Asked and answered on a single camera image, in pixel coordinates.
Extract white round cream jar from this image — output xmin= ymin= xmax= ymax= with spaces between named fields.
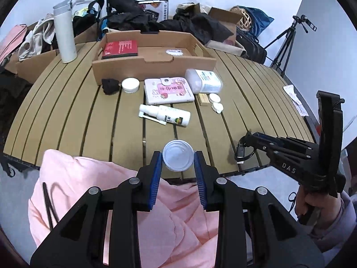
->
xmin=121 ymin=77 xmax=140 ymax=94

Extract cardboard box left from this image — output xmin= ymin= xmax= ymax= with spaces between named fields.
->
xmin=4 ymin=23 xmax=97 ymax=84

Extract woven rattan ball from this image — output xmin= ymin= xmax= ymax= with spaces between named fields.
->
xmin=229 ymin=6 xmax=252 ymax=31

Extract right hand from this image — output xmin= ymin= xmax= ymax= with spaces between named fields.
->
xmin=295 ymin=185 xmax=342 ymax=229

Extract white round pad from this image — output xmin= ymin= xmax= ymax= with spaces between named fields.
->
xmin=208 ymin=93 xmax=221 ymax=103
xmin=211 ymin=102 xmax=224 ymax=114

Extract black cloth bundle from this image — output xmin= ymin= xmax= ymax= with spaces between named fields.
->
xmin=102 ymin=79 xmax=120 ymax=95

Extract printed product box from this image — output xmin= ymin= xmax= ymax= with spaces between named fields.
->
xmin=138 ymin=0 xmax=169 ymax=22

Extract red book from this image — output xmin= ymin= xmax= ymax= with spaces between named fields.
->
xmin=102 ymin=40 xmax=139 ymax=59

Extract black backpack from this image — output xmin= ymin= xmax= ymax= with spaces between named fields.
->
xmin=236 ymin=28 xmax=267 ymax=64

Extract paper sheets on table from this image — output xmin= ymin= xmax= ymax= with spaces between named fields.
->
xmin=283 ymin=85 xmax=308 ymax=117

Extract pink cloth on lap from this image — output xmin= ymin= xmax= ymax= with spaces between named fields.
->
xmin=28 ymin=149 xmax=218 ymax=267

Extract pink bag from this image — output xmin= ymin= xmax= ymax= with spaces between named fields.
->
xmin=0 ymin=24 xmax=27 ymax=64

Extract clear cotton swab box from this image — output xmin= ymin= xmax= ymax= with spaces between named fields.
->
xmin=185 ymin=68 xmax=223 ymax=94

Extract white thermos bottle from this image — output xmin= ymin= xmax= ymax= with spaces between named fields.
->
xmin=53 ymin=0 xmax=77 ymax=64

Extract blue bag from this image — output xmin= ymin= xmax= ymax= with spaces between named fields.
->
xmin=239 ymin=6 xmax=274 ymax=38

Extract small wooden block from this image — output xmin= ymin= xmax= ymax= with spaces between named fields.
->
xmin=197 ymin=93 xmax=211 ymax=107

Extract pink white tissue pack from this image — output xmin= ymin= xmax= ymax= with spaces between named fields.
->
xmin=144 ymin=77 xmax=195 ymax=105

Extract black camera tripod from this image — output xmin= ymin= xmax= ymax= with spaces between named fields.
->
xmin=264 ymin=15 xmax=317 ymax=77

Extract beige cloth bag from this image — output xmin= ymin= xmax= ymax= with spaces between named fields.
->
xmin=18 ymin=13 xmax=55 ymax=62

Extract brown cardboard tray box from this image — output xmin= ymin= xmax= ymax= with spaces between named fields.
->
xmin=92 ymin=30 xmax=216 ymax=85

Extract open cardboard box right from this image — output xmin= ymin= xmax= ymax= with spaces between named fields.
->
xmin=178 ymin=2 xmax=248 ymax=57

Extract black jacket pile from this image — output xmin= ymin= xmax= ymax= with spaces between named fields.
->
xmin=107 ymin=0 xmax=231 ymax=44

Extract white oval item in tray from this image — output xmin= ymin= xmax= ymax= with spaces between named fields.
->
xmin=166 ymin=49 xmax=183 ymax=56

